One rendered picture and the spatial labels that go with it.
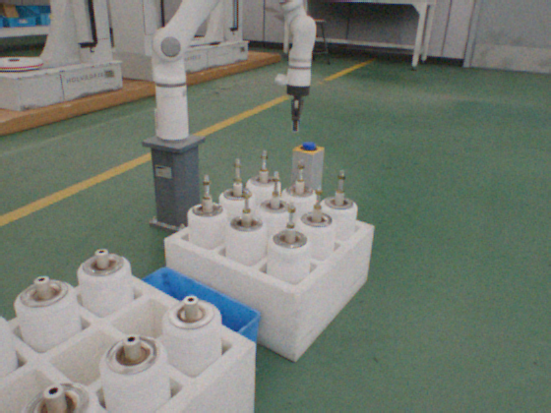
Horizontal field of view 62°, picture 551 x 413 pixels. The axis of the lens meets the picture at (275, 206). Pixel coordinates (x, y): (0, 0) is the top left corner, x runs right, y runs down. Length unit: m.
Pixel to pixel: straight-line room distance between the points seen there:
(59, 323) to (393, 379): 0.67
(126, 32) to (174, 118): 2.42
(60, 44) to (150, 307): 2.54
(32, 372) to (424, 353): 0.80
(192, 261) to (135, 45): 2.83
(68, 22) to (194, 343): 2.81
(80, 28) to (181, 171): 2.04
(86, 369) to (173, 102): 0.81
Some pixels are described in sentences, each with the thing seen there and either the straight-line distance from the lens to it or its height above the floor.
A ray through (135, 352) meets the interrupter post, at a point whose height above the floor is 0.27.
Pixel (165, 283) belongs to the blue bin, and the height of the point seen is 0.08.
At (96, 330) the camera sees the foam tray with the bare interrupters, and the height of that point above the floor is 0.18.
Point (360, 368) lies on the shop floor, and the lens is 1.07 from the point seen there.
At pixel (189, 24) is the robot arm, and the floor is 0.65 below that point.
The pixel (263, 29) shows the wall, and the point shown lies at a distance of 6.80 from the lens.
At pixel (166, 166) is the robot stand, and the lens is 1.47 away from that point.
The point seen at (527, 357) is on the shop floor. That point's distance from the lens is 1.24.
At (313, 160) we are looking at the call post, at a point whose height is 0.29.
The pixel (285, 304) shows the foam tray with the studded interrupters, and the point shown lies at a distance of 0.98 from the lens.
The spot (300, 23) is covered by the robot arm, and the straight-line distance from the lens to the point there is 1.45.
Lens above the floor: 0.74
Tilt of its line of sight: 25 degrees down
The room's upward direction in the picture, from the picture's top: 2 degrees clockwise
